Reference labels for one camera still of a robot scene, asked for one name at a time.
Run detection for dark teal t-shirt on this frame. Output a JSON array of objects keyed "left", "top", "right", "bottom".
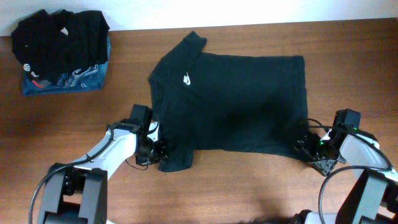
[{"left": 148, "top": 32, "right": 308, "bottom": 172}]

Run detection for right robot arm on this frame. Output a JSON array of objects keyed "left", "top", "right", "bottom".
[{"left": 292, "top": 126, "right": 397, "bottom": 224}]

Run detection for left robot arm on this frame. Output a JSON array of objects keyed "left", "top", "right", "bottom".
[{"left": 28, "top": 119, "right": 166, "bottom": 224}]

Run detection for folded blue jeans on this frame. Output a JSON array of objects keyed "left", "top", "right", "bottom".
[{"left": 12, "top": 34, "right": 111, "bottom": 96}]

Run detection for black folded sweater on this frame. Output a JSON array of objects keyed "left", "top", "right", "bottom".
[{"left": 11, "top": 9, "right": 109, "bottom": 82}]

